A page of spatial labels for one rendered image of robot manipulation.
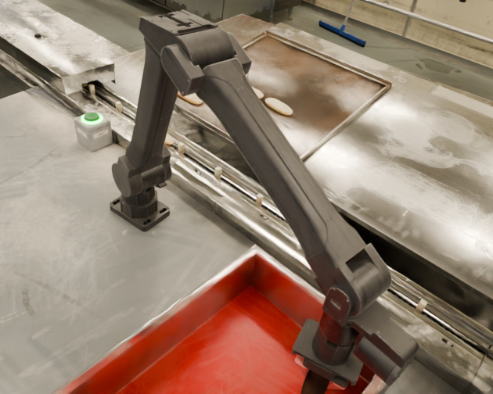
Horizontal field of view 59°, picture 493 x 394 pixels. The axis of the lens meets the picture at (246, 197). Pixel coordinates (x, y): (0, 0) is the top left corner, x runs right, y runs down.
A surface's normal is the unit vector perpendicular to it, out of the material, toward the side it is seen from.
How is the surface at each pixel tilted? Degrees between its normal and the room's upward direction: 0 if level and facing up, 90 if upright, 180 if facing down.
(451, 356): 0
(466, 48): 90
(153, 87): 91
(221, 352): 0
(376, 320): 0
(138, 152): 84
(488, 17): 90
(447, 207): 10
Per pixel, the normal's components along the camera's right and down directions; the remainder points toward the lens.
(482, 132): -0.02, -0.67
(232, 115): -0.72, 0.36
